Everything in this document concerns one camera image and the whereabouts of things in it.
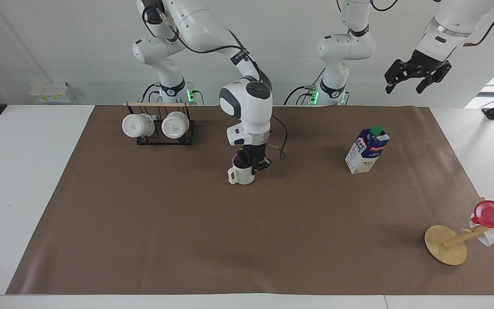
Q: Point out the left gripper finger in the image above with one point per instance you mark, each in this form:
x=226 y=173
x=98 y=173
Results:
x=395 y=74
x=438 y=73

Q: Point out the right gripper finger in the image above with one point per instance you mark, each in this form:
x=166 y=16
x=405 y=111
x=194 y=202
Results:
x=246 y=162
x=262 y=165

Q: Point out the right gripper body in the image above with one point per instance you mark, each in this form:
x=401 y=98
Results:
x=255 y=152

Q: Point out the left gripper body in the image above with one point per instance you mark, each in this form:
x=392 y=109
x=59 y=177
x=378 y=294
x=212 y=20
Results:
x=423 y=59

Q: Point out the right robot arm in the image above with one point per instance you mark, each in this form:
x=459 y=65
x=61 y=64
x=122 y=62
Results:
x=195 y=25

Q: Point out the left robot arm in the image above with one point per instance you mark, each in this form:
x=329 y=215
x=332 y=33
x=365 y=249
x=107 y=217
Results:
x=345 y=47

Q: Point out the blue white milk carton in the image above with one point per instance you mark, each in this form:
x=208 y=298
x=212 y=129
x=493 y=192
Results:
x=365 y=150

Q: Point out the white plastic cup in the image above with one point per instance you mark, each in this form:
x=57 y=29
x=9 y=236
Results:
x=487 y=237

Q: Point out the wooden mug tree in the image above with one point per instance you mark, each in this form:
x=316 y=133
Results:
x=445 y=245

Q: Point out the white socket box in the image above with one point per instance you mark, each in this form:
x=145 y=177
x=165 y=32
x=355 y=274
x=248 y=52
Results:
x=52 y=92

